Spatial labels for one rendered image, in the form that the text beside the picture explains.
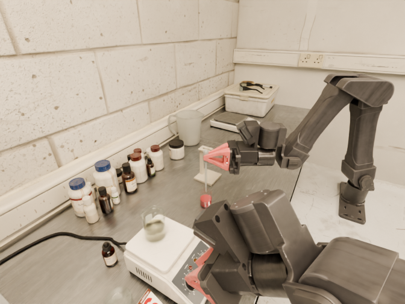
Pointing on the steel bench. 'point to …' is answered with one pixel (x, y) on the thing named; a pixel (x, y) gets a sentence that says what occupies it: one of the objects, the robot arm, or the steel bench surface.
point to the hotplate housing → (144, 269)
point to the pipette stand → (207, 170)
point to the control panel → (194, 297)
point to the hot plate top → (134, 244)
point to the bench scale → (229, 120)
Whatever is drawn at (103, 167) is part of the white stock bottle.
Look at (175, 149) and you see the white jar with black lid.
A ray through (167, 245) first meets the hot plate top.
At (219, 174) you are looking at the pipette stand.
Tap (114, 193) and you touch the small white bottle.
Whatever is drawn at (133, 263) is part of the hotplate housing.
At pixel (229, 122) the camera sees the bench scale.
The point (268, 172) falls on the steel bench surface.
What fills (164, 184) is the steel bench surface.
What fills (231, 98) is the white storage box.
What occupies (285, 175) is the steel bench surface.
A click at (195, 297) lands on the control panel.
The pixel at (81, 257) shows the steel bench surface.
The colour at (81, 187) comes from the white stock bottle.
